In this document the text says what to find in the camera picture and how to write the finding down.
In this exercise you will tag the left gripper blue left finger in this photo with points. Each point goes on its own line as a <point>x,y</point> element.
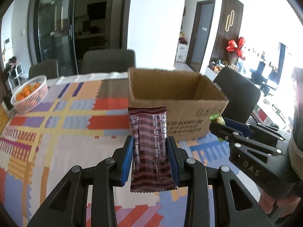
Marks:
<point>127,160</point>

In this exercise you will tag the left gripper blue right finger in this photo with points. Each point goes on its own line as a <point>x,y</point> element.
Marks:
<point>173,151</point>

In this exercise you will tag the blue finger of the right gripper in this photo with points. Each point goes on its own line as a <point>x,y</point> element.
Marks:
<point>239,127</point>

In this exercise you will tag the maroon striped snack bar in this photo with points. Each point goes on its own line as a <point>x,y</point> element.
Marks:
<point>151,169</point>

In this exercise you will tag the yellow green candy packet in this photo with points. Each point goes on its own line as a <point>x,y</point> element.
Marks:
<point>217,127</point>

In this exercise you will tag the person's right hand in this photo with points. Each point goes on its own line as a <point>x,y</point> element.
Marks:
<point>289,203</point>

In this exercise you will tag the dark chair right side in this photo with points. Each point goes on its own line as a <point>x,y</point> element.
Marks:
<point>242,94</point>

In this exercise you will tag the dark chair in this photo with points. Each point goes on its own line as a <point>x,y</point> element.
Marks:
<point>242,94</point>
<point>48,68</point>
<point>108,60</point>

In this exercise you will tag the brown cardboard box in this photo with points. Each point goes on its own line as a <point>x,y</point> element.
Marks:
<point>189,97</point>

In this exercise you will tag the colourful patterned table mat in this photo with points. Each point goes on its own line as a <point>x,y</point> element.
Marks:
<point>82,120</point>

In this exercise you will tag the red balloon bow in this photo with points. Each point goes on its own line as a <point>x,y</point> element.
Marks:
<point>233,46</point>

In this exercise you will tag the white storage shelf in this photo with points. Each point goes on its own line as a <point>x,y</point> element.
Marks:
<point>181,48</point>

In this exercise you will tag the dark chair far middle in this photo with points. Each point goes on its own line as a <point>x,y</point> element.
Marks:
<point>108,60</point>

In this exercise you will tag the grey hallway door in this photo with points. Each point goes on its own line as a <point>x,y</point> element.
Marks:
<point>200,34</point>

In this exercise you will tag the dark chair far left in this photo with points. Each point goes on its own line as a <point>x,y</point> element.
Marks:
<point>48,68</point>

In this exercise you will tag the white basket of oranges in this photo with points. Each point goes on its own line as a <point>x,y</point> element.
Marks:
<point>29,95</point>

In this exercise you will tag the woven yellow tissue box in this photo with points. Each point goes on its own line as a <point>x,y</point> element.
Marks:
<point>4,117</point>

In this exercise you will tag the dark glass door cabinet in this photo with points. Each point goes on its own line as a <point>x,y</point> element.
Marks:
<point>65,30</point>

